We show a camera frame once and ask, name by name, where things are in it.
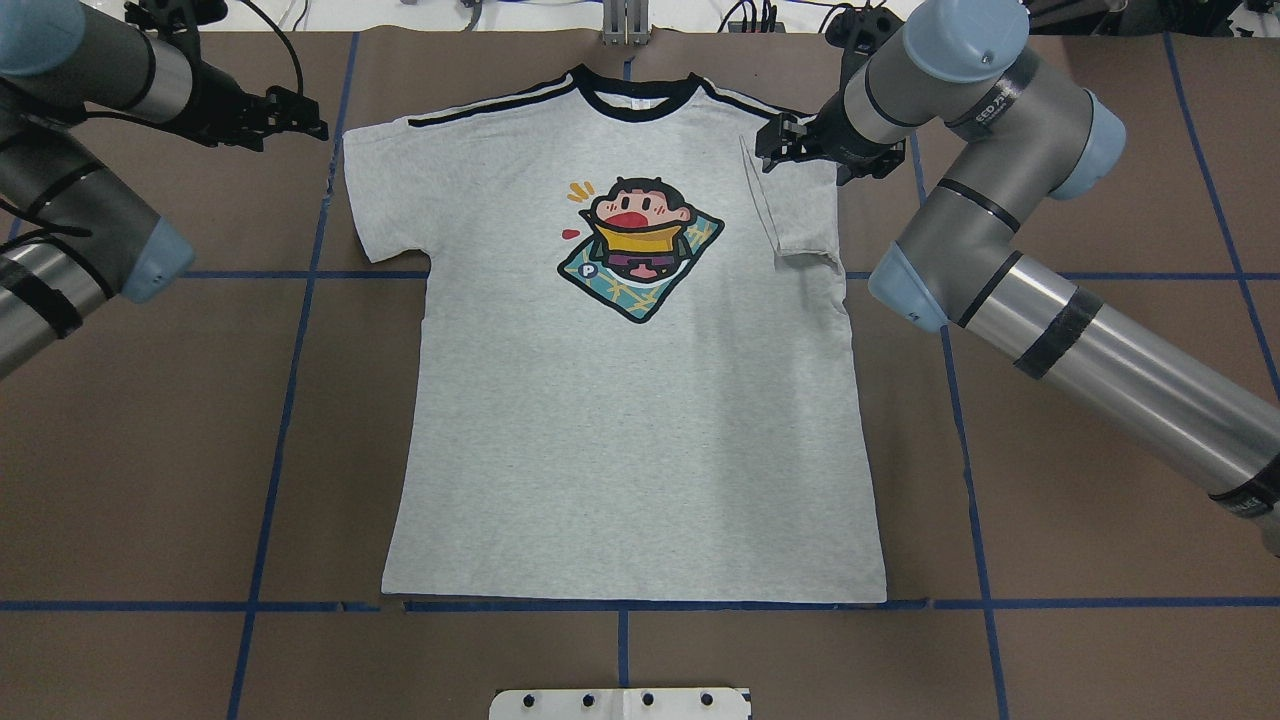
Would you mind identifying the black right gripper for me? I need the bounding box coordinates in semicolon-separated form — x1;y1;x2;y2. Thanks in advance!
754;113;905;184

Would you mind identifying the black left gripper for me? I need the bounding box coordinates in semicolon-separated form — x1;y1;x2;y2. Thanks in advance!
205;86;330;151

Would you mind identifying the grey t-shirt with cartoon print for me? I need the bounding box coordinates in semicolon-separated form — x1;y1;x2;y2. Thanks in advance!
342;67;887;603

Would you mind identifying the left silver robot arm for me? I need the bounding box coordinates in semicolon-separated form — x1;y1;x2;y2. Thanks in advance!
1;1;329;375

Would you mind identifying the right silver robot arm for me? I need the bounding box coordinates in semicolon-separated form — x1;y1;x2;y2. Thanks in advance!
754;1;1277;555

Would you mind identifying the left grey USB hub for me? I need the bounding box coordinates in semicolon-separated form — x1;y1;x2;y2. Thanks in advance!
716;0;780;35

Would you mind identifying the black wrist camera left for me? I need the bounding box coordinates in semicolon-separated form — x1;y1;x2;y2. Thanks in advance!
124;1;228;35

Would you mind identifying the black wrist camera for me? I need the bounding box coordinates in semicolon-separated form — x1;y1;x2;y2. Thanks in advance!
124;1;228;35
819;1;904;81

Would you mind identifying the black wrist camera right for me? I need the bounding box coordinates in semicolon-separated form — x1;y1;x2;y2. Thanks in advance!
819;1;904;81

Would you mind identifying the aluminium frame post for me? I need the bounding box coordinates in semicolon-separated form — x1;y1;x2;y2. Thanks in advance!
600;0;652;46

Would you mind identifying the white camera stand column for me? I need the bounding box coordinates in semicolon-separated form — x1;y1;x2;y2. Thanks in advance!
488;687;754;719

